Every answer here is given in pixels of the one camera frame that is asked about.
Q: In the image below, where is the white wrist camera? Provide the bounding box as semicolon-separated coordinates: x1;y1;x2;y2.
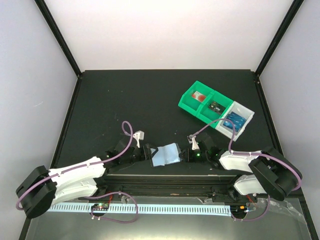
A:
187;134;200;151
133;130;145;148

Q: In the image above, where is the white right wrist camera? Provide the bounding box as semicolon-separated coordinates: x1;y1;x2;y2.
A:
187;134;200;151

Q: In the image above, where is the white slotted cable duct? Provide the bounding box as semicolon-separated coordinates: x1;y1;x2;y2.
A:
48;202;231;217

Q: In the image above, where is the black corner frame post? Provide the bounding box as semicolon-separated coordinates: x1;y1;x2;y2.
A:
255;0;304;77
34;0;82;78

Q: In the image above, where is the green plastic bin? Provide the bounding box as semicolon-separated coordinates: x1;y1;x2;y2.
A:
178;81;214;116
196;90;234;124

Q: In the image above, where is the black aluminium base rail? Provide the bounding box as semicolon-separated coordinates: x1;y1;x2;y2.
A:
97;174;303;201

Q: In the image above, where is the controller board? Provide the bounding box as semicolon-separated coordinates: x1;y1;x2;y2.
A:
91;203;109;211
230;205;257;215

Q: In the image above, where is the right controller board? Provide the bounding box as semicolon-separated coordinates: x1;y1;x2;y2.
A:
230;205;257;215

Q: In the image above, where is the white plastic bin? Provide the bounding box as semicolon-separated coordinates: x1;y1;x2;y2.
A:
215;101;255;142

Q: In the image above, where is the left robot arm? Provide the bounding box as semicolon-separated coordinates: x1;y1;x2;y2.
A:
15;139;159;219

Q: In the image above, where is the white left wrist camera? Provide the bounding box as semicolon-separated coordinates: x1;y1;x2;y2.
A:
133;130;145;148

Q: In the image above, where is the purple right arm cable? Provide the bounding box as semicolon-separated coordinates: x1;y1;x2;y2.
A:
189;118;303;192

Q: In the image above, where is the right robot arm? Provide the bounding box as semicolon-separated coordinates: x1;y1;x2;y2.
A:
179;132;303;202

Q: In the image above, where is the dark card in bin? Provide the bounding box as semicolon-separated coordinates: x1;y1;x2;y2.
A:
208;101;226;115

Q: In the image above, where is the black corner frame post left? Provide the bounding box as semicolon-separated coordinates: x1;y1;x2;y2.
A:
34;0;82;78

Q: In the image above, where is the blue credit card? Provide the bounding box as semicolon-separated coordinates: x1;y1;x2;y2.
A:
227;111;246;124

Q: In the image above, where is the red card in bin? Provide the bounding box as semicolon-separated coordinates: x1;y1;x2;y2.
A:
191;91;207;103

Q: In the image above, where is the black corner frame post right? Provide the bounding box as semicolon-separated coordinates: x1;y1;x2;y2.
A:
255;0;304;77

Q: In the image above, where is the left controller board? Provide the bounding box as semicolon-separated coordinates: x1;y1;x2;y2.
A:
91;203;109;211

